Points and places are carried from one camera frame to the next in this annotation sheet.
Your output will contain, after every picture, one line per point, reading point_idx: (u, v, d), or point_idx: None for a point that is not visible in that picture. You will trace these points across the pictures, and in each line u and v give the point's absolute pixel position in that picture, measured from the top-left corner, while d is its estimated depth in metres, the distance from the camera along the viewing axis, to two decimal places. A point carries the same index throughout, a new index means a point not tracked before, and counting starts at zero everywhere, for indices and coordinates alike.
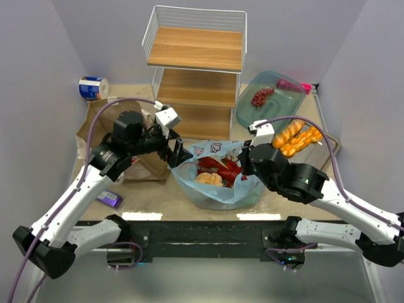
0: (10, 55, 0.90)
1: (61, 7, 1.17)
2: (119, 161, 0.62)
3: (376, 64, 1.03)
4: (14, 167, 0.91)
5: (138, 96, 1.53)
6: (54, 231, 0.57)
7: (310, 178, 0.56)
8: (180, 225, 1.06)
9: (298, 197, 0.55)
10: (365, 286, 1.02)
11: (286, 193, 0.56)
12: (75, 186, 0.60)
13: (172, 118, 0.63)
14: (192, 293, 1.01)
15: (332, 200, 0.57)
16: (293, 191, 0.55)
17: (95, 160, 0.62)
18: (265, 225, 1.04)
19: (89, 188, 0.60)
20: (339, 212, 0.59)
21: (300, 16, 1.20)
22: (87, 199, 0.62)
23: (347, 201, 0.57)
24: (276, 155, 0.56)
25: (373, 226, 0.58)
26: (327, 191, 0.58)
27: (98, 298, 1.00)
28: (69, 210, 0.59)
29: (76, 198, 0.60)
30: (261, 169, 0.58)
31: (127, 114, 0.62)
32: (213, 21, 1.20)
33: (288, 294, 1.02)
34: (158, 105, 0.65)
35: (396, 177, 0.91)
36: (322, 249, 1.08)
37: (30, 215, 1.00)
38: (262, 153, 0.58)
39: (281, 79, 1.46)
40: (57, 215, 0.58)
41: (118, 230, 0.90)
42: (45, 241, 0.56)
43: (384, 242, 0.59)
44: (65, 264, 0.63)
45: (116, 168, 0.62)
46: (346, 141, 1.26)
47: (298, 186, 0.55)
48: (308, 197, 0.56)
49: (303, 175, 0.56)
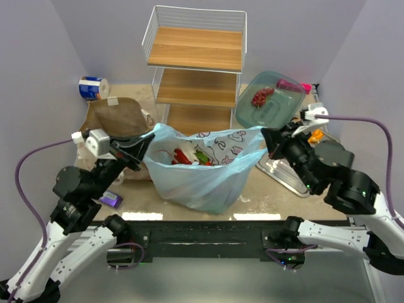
0: (10, 55, 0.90)
1: (61, 7, 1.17)
2: (83, 218, 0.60)
3: (376, 65, 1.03)
4: (14, 168, 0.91)
5: (137, 96, 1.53)
6: (25, 289, 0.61)
7: (366, 190, 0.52)
8: (180, 226, 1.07)
9: (350, 208, 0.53)
10: (365, 285, 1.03)
11: (338, 204, 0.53)
12: (41, 246, 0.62)
13: (96, 147, 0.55)
14: (192, 294, 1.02)
15: (382, 217, 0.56)
16: (346, 203, 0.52)
17: (59, 215, 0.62)
18: (264, 225, 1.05)
19: (54, 247, 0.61)
20: (382, 228, 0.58)
21: (301, 16, 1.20)
22: (56, 255, 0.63)
23: (393, 219, 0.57)
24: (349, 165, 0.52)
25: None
26: (379, 205, 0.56)
27: (99, 298, 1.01)
28: (36, 270, 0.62)
29: (42, 258, 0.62)
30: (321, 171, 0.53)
31: (63, 173, 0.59)
32: (213, 21, 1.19)
33: (287, 293, 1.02)
34: (76, 137, 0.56)
35: (396, 178, 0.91)
36: (322, 249, 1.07)
37: (30, 216, 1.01)
38: (332, 156, 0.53)
39: (281, 79, 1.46)
40: (27, 274, 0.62)
41: (112, 239, 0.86)
42: (19, 299, 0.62)
43: (401, 255, 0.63)
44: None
45: (81, 223, 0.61)
46: (345, 142, 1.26)
47: (351, 197, 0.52)
48: (360, 209, 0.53)
49: (358, 186, 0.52)
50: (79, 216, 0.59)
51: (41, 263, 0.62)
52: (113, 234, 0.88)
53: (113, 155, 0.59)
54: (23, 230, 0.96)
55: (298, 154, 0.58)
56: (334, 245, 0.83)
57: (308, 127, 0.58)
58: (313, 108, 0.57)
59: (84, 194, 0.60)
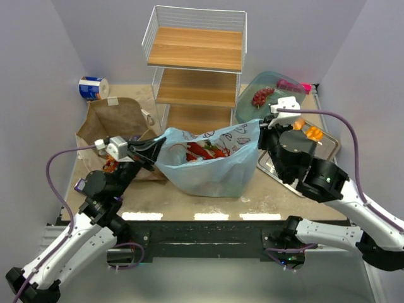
0: (11, 55, 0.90)
1: (60, 7, 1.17)
2: (108, 213, 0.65)
3: (376, 65, 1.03)
4: (15, 168, 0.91)
5: (137, 96, 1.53)
6: (43, 274, 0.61)
7: (331, 177, 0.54)
8: (180, 225, 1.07)
9: (317, 194, 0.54)
10: (365, 285, 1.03)
11: (305, 190, 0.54)
12: (67, 232, 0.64)
13: (117, 151, 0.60)
14: (192, 293, 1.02)
15: (351, 203, 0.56)
16: (312, 189, 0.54)
17: (86, 207, 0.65)
18: (265, 225, 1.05)
19: (79, 235, 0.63)
20: (355, 216, 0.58)
21: (301, 16, 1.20)
22: (77, 245, 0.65)
23: (365, 206, 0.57)
24: (310, 148, 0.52)
25: (386, 233, 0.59)
26: (346, 192, 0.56)
27: (99, 298, 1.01)
28: (59, 255, 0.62)
29: (65, 244, 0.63)
30: (287, 158, 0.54)
31: (92, 176, 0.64)
32: (213, 21, 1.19)
33: (287, 293, 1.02)
34: (100, 144, 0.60)
35: (396, 178, 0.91)
36: (322, 249, 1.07)
37: (30, 215, 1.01)
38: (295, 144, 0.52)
39: (281, 79, 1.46)
40: (48, 259, 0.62)
41: (113, 239, 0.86)
42: (35, 284, 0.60)
43: (388, 247, 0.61)
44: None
45: (106, 217, 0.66)
46: (345, 141, 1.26)
47: (317, 184, 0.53)
48: (327, 195, 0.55)
49: (324, 172, 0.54)
50: (105, 212, 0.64)
51: (65, 249, 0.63)
52: (114, 232, 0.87)
53: (132, 158, 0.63)
54: (23, 230, 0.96)
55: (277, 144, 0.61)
56: (327, 242, 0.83)
57: (278, 120, 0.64)
58: (284, 101, 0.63)
59: (109, 193, 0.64)
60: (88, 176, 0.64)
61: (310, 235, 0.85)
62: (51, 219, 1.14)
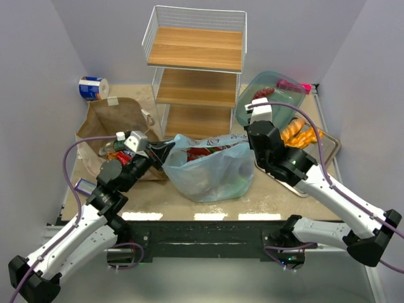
0: (11, 55, 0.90)
1: (60, 7, 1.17)
2: (115, 206, 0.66)
3: (375, 65, 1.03)
4: (15, 168, 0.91)
5: (137, 96, 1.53)
6: (48, 262, 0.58)
7: (297, 161, 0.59)
8: (180, 225, 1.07)
9: (283, 176, 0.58)
10: (365, 285, 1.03)
11: (273, 172, 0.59)
12: (74, 222, 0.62)
13: (137, 142, 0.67)
14: (192, 293, 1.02)
15: (316, 184, 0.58)
16: (279, 170, 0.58)
17: (94, 199, 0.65)
18: (265, 225, 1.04)
19: (86, 226, 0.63)
20: (322, 197, 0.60)
21: (301, 16, 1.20)
22: (83, 237, 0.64)
23: (331, 187, 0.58)
24: (273, 132, 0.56)
25: (354, 216, 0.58)
26: (312, 175, 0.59)
27: (99, 298, 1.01)
28: (65, 244, 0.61)
29: (72, 234, 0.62)
30: (253, 141, 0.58)
31: (107, 165, 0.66)
32: (213, 21, 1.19)
33: (287, 293, 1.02)
34: (121, 136, 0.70)
35: (396, 178, 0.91)
36: (322, 249, 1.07)
37: (31, 214, 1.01)
38: (261, 128, 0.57)
39: (281, 79, 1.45)
40: (53, 249, 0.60)
41: (113, 238, 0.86)
42: (39, 272, 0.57)
43: (361, 233, 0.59)
44: (50, 297, 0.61)
45: (113, 211, 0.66)
46: (345, 142, 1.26)
47: (285, 165, 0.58)
48: (294, 178, 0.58)
49: (291, 157, 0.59)
50: (112, 204, 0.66)
51: (71, 238, 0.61)
52: (115, 230, 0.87)
53: (147, 154, 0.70)
54: (23, 230, 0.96)
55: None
56: (322, 240, 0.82)
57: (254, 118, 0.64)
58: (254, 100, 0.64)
59: (120, 184, 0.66)
60: (103, 165, 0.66)
61: (309, 235, 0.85)
62: (51, 219, 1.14)
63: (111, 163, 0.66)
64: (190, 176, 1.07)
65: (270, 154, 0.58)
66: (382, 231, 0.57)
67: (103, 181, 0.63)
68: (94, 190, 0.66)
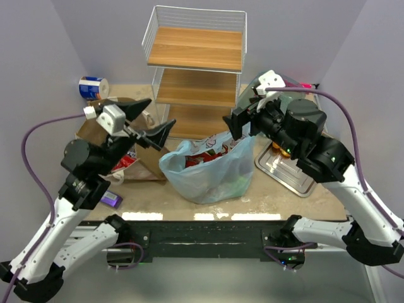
0: (11, 55, 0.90)
1: (60, 7, 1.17)
2: (93, 194, 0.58)
3: (375, 65, 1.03)
4: (15, 168, 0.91)
5: (137, 97, 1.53)
6: (31, 267, 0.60)
7: (336, 156, 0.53)
8: (180, 225, 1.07)
9: (317, 171, 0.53)
10: (365, 285, 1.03)
11: (307, 165, 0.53)
12: (48, 223, 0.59)
13: (112, 124, 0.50)
14: (192, 294, 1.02)
15: (351, 187, 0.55)
16: (315, 165, 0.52)
17: (67, 190, 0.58)
18: (265, 224, 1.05)
19: (62, 224, 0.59)
20: (353, 202, 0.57)
21: (300, 16, 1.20)
22: (63, 234, 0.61)
23: (365, 194, 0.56)
24: (319, 120, 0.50)
25: (379, 225, 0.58)
26: (350, 176, 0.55)
27: (99, 298, 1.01)
28: (42, 249, 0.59)
29: (48, 235, 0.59)
30: (293, 127, 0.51)
31: (74, 147, 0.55)
32: (213, 21, 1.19)
33: (287, 294, 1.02)
34: (89, 113, 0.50)
35: (396, 179, 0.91)
36: (322, 249, 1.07)
37: (31, 214, 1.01)
38: (305, 113, 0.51)
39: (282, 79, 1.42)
40: (33, 253, 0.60)
41: (114, 236, 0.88)
42: (23, 279, 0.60)
43: (377, 241, 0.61)
44: (53, 289, 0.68)
45: (91, 199, 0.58)
46: (345, 142, 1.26)
47: (320, 160, 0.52)
48: (328, 175, 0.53)
49: (330, 151, 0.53)
50: (88, 194, 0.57)
51: (48, 241, 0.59)
52: (116, 229, 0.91)
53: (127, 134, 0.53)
54: (23, 230, 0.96)
55: (271, 122, 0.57)
56: (324, 240, 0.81)
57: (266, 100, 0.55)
58: (265, 78, 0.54)
59: (93, 170, 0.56)
60: (68, 147, 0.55)
61: (310, 234, 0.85)
62: None
63: (77, 144, 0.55)
64: (192, 178, 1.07)
65: (308, 144, 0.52)
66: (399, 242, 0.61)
67: (68, 169, 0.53)
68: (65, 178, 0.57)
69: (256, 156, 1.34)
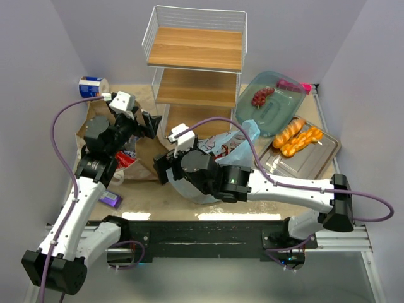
0: (11, 55, 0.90)
1: (60, 7, 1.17)
2: (108, 168, 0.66)
3: (375, 66, 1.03)
4: (15, 168, 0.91)
5: (138, 96, 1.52)
6: (65, 242, 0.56)
7: (235, 178, 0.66)
8: (180, 225, 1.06)
9: (231, 197, 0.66)
10: (365, 285, 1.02)
11: (222, 196, 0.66)
12: (73, 197, 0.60)
13: (127, 101, 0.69)
14: (192, 294, 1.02)
15: (262, 189, 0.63)
16: (227, 194, 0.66)
17: (83, 171, 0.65)
18: (264, 223, 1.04)
19: (87, 196, 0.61)
20: (276, 197, 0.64)
21: (300, 16, 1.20)
22: (88, 211, 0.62)
23: (275, 185, 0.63)
24: (209, 164, 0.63)
25: (307, 198, 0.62)
26: (254, 184, 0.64)
27: (99, 298, 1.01)
28: (72, 222, 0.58)
29: (77, 209, 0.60)
30: (195, 176, 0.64)
31: (92, 124, 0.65)
32: (213, 21, 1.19)
33: (286, 293, 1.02)
34: (106, 96, 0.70)
35: (396, 179, 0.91)
36: (322, 249, 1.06)
37: (31, 214, 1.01)
38: (196, 163, 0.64)
39: (281, 79, 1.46)
40: (64, 228, 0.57)
41: (117, 230, 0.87)
42: (59, 255, 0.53)
43: (324, 210, 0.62)
44: (81, 279, 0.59)
45: (106, 174, 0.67)
46: (345, 142, 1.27)
47: (228, 189, 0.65)
48: (241, 195, 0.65)
49: (230, 176, 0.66)
50: (104, 167, 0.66)
51: (78, 213, 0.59)
52: (117, 225, 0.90)
53: (134, 117, 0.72)
54: (23, 230, 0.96)
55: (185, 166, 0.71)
56: (309, 230, 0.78)
57: (178, 146, 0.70)
58: (177, 129, 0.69)
59: (108, 144, 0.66)
60: (88, 124, 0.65)
61: (298, 229, 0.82)
62: (51, 219, 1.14)
63: (95, 121, 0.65)
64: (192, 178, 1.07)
65: (213, 182, 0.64)
66: (338, 199, 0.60)
67: (91, 138, 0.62)
68: (79, 162, 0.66)
69: (257, 156, 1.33)
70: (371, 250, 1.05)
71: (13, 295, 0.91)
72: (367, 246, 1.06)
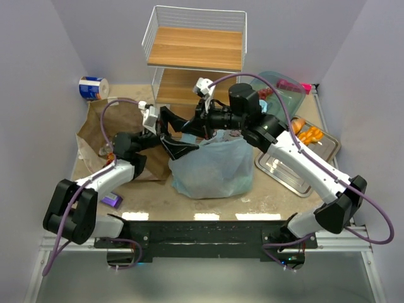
0: (11, 54, 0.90)
1: (60, 7, 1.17)
2: (138, 166, 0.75)
3: (376, 65, 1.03)
4: (15, 168, 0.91)
5: (137, 96, 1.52)
6: (97, 185, 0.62)
7: (269, 126, 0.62)
8: (180, 225, 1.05)
9: (255, 141, 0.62)
10: (365, 285, 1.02)
11: (247, 135, 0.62)
12: (113, 163, 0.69)
13: (146, 117, 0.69)
14: (192, 293, 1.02)
15: (285, 148, 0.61)
16: (252, 134, 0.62)
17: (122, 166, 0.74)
18: (264, 223, 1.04)
19: (122, 169, 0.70)
20: (293, 162, 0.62)
21: (300, 16, 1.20)
22: (118, 180, 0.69)
23: (299, 151, 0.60)
24: (252, 96, 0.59)
25: (319, 178, 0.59)
26: (282, 139, 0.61)
27: (99, 298, 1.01)
28: (106, 177, 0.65)
29: (113, 171, 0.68)
30: (235, 103, 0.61)
31: (117, 138, 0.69)
32: (213, 21, 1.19)
33: (286, 293, 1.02)
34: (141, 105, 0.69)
35: (396, 179, 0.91)
36: (322, 249, 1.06)
37: (31, 214, 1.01)
38: (242, 91, 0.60)
39: (281, 79, 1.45)
40: (98, 177, 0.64)
41: (119, 223, 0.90)
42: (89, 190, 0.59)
43: (327, 198, 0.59)
44: (85, 235, 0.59)
45: (138, 168, 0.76)
46: (345, 142, 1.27)
47: (258, 130, 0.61)
48: (264, 143, 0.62)
49: (266, 123, 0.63)
50: (135, 166, 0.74)
51: (113, 173, 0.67)
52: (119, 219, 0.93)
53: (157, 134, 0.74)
54: (23, 230, 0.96)
55: (221, 117, 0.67)
56: (307, 227, 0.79)
57: (208, 99, 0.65)
58: (201, 84, 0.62)
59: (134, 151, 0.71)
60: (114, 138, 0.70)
61: (297, 223, 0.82)
62: None
63: (119, 136, 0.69)
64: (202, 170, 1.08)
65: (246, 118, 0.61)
66: (345, 194, 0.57)
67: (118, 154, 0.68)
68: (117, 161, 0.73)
69: (256, 156, 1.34)
70: (370, 250, 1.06)
71: (12, 295, 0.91)
72: (367, 246, 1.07)
